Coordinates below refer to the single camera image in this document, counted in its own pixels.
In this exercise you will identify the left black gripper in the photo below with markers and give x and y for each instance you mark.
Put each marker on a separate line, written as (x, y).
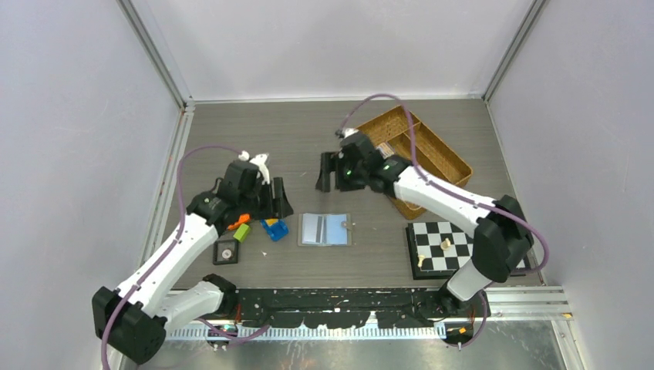
(277, 206)

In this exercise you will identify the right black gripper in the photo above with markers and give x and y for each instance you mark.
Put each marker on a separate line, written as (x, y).
(335, 162)

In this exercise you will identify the credit card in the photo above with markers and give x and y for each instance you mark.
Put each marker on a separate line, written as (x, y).
(385, 149)
(313, 229)

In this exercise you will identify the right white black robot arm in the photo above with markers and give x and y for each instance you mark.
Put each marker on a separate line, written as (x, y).
(501, 237)

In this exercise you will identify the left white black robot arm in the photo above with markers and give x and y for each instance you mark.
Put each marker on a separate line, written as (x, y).
(136, 317)

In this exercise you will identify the blue yellow toy car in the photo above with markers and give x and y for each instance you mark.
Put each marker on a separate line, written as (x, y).
(276, 229)

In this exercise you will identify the orange tape dispenser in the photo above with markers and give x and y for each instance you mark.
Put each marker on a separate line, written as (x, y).
(243, 219)

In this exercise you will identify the green block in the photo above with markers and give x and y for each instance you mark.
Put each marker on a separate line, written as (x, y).
(242, 232)

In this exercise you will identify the small black square box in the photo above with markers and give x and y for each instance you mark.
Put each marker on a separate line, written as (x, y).
(225, 252)

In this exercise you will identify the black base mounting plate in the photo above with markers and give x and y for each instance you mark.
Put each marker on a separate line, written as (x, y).
(344, 308)

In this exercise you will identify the woven wicker divided tray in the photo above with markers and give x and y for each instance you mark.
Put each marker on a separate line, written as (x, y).
(432, 153)

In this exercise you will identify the black white chessboard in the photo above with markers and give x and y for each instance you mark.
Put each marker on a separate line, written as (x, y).
(424, 238)

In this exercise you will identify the wooden chess pawn upper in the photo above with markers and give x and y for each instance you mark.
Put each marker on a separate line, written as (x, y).
(445, 244)

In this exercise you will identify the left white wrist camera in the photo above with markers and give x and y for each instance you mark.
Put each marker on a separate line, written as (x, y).
(260, 161)

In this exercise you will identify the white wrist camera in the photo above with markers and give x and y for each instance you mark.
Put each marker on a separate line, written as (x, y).
(260, 161)
(343, 133)

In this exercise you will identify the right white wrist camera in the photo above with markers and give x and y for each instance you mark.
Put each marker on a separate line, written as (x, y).
(343, 133)

